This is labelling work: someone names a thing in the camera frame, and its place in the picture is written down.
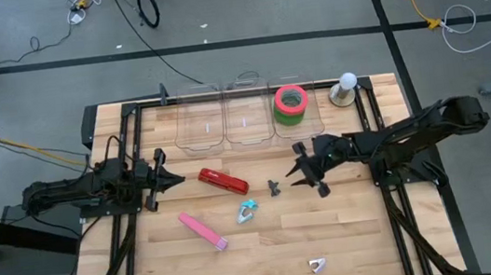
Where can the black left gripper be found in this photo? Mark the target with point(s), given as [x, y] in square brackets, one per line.
[150, 182]

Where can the lilac staple remover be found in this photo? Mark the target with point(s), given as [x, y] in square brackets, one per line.
[316, 267]

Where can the teal staple remover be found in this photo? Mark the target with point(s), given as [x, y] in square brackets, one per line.
[249, 204]

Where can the white bulb lamp brass base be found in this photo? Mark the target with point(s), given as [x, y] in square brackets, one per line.
[342, 96]

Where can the black staple remover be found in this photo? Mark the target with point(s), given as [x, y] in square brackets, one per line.
[273, 186]

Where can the clear plastic bin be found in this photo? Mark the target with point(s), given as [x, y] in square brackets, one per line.
[247, 114]
[198, 120]
[314, 126]

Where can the black aluminium table frame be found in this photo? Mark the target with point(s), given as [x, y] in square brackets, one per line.
[150, 104]

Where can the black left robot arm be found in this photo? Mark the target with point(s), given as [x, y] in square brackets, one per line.
[69, 189]

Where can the pink and white stapler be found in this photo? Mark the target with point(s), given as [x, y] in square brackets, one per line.
[200, 230]

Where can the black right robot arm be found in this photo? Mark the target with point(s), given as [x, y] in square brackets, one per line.
[413, 128]

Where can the white power adapter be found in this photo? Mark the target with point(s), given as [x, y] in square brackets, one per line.
[77, 18]

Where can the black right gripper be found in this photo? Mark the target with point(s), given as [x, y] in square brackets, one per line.
[330, 155]

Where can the green tape roll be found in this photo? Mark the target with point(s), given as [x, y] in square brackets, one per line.
[285, 117]
[288, 123]

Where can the red stapler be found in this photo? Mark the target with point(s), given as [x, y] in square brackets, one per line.
[222, 181]

